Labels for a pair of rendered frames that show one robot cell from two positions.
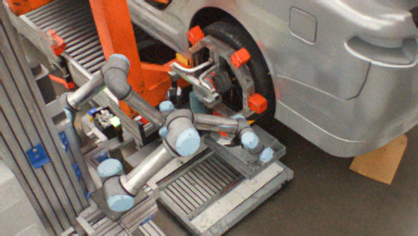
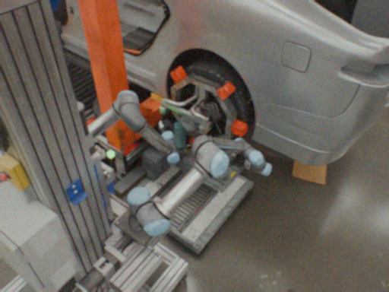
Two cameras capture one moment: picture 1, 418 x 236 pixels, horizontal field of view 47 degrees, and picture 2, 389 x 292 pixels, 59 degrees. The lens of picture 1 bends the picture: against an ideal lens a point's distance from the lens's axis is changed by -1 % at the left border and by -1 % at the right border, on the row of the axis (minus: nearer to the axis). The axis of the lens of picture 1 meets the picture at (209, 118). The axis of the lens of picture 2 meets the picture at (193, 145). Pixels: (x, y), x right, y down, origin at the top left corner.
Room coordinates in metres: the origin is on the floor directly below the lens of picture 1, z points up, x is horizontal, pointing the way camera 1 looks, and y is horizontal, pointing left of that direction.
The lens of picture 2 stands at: (0.41, 0.58, 2.43)
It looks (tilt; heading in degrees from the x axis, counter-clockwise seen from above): 44 degrees down; 342
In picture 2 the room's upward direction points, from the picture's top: 1 degrees clockwise
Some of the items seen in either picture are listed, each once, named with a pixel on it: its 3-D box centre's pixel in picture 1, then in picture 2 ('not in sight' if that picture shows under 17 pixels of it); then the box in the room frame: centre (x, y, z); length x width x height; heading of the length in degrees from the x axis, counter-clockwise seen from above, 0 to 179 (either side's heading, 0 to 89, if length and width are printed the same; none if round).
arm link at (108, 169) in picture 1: (111, 175); (140, 201); (1.52, 0.50, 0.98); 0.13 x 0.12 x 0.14; 18
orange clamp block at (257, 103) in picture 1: (257, 103); (238, 128); (2.06, -0.29, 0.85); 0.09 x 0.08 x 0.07; 36
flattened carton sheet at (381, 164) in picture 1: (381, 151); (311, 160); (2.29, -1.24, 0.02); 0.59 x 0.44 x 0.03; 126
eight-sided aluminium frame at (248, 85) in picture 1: (220, 80); (202, 111); (2.31, -0.10, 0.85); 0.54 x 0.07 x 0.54; 36
